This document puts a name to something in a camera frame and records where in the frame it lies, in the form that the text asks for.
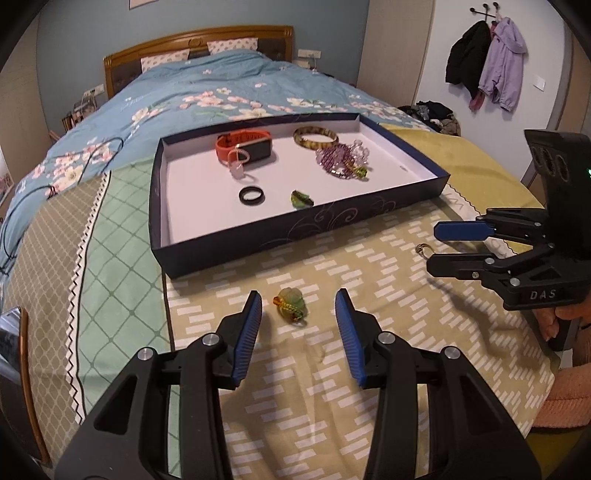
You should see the purple bead bracelet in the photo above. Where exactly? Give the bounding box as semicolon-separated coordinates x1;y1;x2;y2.
314;139;373;182

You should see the small green stone charm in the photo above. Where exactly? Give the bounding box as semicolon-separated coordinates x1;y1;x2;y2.
290;190;315;209

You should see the tortoiseshell bangle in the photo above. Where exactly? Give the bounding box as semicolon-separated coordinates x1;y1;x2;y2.
293;125;339;151

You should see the black ring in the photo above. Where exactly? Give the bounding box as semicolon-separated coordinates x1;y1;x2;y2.
238;185;267;206

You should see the orange smart watch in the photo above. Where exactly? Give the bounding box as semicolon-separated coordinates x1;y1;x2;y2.
214;129;273;166

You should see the person's right hand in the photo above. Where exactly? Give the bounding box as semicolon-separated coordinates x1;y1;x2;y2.
533;303;591;342

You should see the yellow towel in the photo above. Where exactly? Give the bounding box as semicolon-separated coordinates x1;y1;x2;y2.
378;121;546;241

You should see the pink sweater sleeve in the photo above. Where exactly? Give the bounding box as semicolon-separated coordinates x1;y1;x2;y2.
533;364;591;429

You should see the pile of dark clothes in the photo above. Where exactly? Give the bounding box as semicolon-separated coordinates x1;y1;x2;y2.
399;101;461;137

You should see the purple hanging jacket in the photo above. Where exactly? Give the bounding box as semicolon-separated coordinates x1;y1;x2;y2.
469;17;528;113

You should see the black hanging jacket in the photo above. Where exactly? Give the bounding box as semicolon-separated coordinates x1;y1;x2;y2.
445;20;492;99

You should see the beige wardrobe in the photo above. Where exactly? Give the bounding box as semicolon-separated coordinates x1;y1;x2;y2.
356;0;435;107

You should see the dark blue shallow box tray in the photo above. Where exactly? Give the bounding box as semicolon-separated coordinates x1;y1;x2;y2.
148;113;450;279

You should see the blue floral duvet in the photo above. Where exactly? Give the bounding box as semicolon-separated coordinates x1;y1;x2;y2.
1;50;426;276

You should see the right patterned pillow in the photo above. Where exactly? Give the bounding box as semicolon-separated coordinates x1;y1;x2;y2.
207;37;259;55

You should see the patterned pillow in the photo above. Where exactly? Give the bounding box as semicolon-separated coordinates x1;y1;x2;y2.
140;49;190;73
207;37;259;55

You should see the left patterned pillow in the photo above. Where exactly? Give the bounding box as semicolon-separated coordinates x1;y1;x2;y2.
140;49;190;73

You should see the wooden headboard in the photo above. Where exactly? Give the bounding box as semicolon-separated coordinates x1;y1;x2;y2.
103;25;294;99

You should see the wall coat hook rack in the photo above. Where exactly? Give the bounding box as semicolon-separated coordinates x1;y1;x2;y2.
470;1;501;24

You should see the black charger cable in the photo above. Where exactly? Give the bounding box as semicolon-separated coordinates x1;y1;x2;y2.
0;135;126;278

